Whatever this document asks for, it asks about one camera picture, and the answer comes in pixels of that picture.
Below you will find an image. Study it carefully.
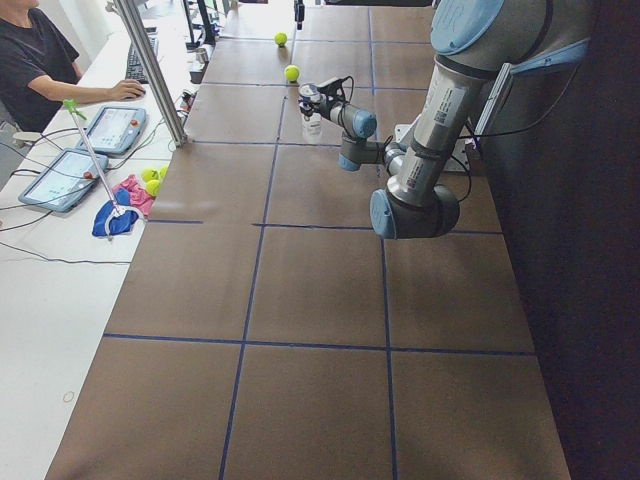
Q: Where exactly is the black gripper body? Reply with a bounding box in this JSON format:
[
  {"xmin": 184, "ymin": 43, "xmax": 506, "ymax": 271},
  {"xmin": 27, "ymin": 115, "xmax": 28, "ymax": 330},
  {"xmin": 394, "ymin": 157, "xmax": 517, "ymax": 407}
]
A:
[{"xmin": 298, "ymin": 82, "xmax": 332, "ymax": 118}]

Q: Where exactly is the clear plastic ball holder tube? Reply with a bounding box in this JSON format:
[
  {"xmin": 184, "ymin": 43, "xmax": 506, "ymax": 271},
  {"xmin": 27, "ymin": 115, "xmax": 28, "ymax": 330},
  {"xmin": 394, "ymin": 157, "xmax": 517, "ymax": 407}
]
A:
[{"xmin": 301, "ymin": 112, "xmax": 322, "ymax": 145}]

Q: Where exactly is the yellow tennis ball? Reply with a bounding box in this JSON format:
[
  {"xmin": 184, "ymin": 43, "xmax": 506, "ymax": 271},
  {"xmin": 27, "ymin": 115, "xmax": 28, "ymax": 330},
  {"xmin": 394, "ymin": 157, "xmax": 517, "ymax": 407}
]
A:
[
  {"xmin": 284, "ymin": 64, "xmax": 300, "ymax": 83},
  {"xmin": 140, "ymin": 168, "xmax": 159, "ymax": 183},
  {"xmin": 274, "ymin": 32, "xmax": 288, "ymax": 47}
]

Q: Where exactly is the yellow tennis ball on desk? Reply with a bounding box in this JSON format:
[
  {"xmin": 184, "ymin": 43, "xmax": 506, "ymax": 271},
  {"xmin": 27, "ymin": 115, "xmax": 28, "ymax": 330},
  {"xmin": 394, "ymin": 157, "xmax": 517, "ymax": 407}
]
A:
[{"xmin": 140, "ymin": 168, "xmax": 159, "ymax": 183}]

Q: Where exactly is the small metal cup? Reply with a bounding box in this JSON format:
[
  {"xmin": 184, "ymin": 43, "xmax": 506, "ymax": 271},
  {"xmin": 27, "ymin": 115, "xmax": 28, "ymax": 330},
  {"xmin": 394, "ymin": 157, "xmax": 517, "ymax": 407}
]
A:
[{"xmin": 195, "ymin": 45, "xmax": 212, "ymax": 64}]

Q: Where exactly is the black keyboard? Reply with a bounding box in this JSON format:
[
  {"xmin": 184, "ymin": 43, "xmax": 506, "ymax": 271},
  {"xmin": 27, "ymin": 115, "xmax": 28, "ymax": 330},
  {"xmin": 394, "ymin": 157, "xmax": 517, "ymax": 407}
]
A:
[{"xmin": 125, "ymin": 36, "xmax": 159, "ymax": 84}]

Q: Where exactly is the pink cloth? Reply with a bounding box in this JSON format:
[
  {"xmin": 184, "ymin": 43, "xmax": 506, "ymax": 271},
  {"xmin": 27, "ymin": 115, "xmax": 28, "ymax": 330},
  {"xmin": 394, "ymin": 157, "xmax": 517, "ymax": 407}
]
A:
[{"xmin": 112, "ymin": 174, "xmax": 155, "ymax": 218}]

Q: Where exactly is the teach pendant far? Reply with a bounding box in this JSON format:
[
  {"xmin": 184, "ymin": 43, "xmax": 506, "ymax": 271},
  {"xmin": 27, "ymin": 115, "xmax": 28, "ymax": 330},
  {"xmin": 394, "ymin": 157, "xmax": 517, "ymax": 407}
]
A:
[{"xmin": 85, "ymin": 106, "xmax": 147, "ymax": 156}]

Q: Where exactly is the teach pendant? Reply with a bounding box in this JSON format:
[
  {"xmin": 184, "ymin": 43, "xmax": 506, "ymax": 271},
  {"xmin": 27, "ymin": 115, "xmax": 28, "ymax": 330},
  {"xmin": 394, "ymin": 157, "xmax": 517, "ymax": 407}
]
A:
[
  {"xmin": 85, "ymin": 106, "xmax": 147, "ymax": 156},
  {"xmin": 18, "ymin": 148, "xmax": 99, "ymax": 213}
]

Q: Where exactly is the blue cloth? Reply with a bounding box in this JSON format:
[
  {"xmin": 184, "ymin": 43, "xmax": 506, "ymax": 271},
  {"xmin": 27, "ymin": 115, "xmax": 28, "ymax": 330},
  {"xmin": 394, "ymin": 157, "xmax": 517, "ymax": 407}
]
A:
[{"xmin": 92, "ymin": 202, "xmax": 142, "ymax": 237}]

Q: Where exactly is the reacher grabber stick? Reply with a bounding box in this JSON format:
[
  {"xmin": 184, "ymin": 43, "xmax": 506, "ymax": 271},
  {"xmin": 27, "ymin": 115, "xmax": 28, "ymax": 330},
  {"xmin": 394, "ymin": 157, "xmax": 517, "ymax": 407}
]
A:
[{"xmin": 62, "ymin": 99, "xmax": 144, "ymax": 241}]

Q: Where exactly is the teach pendant near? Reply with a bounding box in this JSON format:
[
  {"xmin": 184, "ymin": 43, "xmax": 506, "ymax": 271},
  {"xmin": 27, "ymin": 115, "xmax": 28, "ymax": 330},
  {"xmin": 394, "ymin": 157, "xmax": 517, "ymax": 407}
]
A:
[{"xmin": 18, "ymin": 148, "xmax": 99, "ymax": 213}]

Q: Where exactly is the person in black shirt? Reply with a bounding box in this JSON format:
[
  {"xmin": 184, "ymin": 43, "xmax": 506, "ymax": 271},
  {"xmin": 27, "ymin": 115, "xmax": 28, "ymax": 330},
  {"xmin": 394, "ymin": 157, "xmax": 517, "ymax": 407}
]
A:
[{"xmin": 1, "ymin": 1, "xmax": 145, "ymax": 133}]

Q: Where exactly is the aluminium frame post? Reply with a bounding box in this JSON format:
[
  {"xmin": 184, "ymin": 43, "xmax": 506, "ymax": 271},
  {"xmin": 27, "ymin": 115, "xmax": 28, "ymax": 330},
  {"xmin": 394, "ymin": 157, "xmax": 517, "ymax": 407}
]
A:
[{"xmin": 113, "ymin": 0, "xmax": 187, "ymax": 148}]

